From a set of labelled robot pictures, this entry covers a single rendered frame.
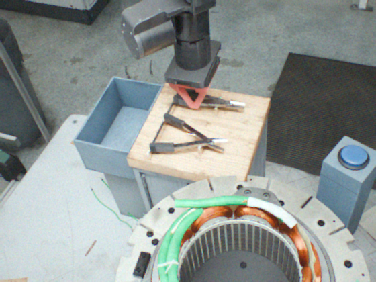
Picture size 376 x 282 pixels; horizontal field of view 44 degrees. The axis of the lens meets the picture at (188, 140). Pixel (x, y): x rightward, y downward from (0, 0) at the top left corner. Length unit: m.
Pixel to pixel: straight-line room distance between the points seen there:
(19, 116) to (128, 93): 1.34
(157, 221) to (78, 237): 0.42
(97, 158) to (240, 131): 0.26
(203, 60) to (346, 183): 0.31
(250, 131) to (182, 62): 0.17
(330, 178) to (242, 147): 0.16
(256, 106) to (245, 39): 1.86
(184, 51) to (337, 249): 0.35
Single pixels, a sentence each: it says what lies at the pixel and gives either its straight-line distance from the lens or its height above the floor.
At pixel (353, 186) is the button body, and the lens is 0.79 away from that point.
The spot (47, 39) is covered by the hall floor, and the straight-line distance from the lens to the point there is 2.97.
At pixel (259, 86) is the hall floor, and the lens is 2.39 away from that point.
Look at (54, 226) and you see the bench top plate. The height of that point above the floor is 0.78.
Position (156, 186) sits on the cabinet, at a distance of 0.83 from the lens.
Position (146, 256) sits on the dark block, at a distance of 0.62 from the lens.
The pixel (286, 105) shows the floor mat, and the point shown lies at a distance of 2.28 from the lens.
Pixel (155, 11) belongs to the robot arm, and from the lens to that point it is 0.64.
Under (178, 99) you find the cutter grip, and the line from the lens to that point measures 0.80.
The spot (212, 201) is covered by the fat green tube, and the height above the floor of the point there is 1.15.
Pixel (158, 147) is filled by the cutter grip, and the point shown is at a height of 1.09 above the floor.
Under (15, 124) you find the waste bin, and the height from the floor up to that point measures 0.17.
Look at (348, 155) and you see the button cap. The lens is 0.79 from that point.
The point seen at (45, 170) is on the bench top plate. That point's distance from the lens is 1.18.
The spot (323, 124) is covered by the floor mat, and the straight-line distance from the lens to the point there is 2.21.
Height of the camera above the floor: 1.66
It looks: 50 degrees down
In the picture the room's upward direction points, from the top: 9 degrees counter-clockwise
